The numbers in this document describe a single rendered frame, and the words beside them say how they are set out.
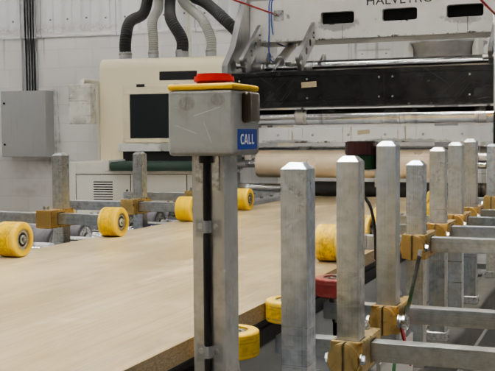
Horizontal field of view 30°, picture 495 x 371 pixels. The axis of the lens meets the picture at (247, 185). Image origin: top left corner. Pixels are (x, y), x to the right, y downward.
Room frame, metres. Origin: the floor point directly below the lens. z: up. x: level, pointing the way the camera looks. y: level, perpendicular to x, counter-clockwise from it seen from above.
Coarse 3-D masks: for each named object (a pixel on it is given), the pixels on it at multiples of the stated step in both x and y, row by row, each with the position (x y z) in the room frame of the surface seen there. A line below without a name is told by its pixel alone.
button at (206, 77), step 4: (196, 76) 0.92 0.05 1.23; (200, 76) 0.91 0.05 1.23; (204, 76) 0.91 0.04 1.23; (208, 76) 0.91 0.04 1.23; (212, 76) 0.91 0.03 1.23; (216, 76) 0.91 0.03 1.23; (220, 76) 0.91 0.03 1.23; (224, 76) 0.91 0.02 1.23; (228, 76) 0.91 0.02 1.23; (232, 76) 0.92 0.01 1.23; (196, 80) 0.92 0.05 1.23; (200, 80) 0.91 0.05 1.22; (204, 80) 0.91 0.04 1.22; (208, 80) 0.91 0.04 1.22; (212, 80) 0.91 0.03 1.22; (216, 80) 0.91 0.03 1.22; (220, 80) 0.91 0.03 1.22; (224, 80) 0.91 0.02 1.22; (228, 80) 0.91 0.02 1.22; (232, 80) 0.92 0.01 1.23
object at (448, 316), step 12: (324, 312) 1.70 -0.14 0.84; (336, 312) 1.69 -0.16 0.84; (420, 312) 1.64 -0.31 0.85; (432, 312) 1.63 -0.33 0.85; (444, 312) 1.62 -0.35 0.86; (456, 312) 1.61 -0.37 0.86; (468, 312) 1.60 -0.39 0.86; (480, 312) 1.60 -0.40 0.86; (492, 312) 1.59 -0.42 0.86; (420, 324) 1.64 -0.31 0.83; (432, 324) 1.63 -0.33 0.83; (444, 324) 1.62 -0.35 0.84; (456, 324) 1.61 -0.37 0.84; (468, 324) 1.60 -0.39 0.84; (480, 324) 1.60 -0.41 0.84; (492, 324) 1.59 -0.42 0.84
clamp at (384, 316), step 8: (408, 296) 1.70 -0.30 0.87; (376, 304) 1.62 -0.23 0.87; (400, 304) 1.62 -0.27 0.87; (376, 312) 1.59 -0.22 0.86; (384, 312) 1.59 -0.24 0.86; (392, 312) 1.59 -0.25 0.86; (400, 312) 1.61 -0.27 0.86; (368, 320) 1.60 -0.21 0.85; (376, 320) 1.59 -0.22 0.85; (384, 320) 1.59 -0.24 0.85; (392, 320) 1.58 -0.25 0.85; (384, 328) 1.59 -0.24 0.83; (392, 328) 1.58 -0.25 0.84
